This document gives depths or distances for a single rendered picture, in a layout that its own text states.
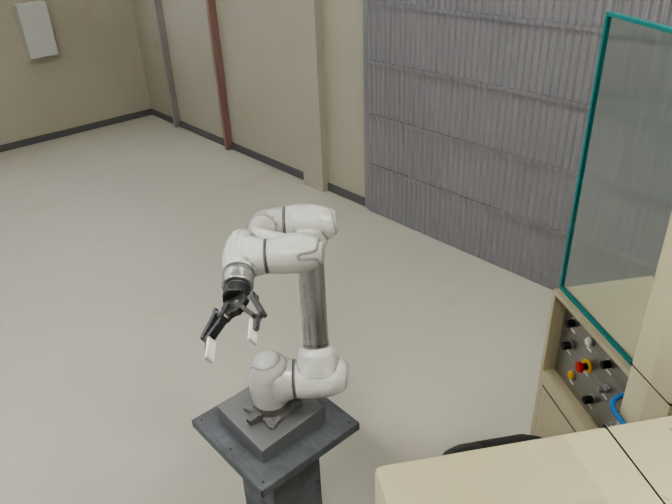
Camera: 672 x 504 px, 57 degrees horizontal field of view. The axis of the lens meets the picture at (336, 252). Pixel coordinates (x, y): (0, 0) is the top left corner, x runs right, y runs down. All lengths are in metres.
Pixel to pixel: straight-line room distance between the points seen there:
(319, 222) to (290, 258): 0.55
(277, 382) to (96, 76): 6.87
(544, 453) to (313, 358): 1.47
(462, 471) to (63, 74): 8.06
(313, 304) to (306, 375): 0.28
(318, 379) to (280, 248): 0.81
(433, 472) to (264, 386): 1.51
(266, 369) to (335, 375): 0.26
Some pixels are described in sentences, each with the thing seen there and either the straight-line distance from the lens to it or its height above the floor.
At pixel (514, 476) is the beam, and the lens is 1.00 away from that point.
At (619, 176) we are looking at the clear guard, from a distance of 2.02.
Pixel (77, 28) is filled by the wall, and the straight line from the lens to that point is 8.69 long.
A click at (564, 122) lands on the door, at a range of 4.30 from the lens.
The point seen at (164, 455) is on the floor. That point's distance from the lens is 3.57.
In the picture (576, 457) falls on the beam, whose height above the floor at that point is 1.78.
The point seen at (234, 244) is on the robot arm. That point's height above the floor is 1.69.
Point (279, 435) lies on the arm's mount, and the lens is 2.52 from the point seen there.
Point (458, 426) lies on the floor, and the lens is 3.58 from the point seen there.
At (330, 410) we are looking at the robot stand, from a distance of 2.70.
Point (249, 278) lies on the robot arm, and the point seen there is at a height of 1.64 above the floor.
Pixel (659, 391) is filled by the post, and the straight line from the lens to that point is 1.41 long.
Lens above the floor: 2.53
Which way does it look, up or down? 30 degrees down
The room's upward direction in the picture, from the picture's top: 2 degrees counter-clockwise
